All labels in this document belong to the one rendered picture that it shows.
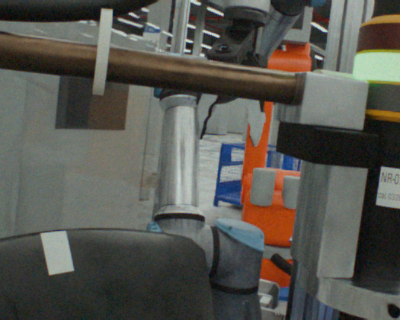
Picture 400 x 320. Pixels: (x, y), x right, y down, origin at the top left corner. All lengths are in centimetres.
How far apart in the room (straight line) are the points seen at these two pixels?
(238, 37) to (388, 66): 55
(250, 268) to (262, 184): 305
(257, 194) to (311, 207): 394
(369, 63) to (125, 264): 22
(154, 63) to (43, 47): 4
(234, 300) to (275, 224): 317
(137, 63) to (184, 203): 91
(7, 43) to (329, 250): 15
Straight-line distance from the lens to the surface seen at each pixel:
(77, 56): 19
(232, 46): 72
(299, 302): 130
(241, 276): 111
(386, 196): 23
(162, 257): 37
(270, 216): 426
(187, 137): 113
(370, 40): 23
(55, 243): 36
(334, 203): 21
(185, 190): 110
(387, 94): 22
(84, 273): 35
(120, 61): 19
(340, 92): 21
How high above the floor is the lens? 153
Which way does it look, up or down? 4 degrees down
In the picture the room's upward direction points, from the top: 7 degrees clockwise
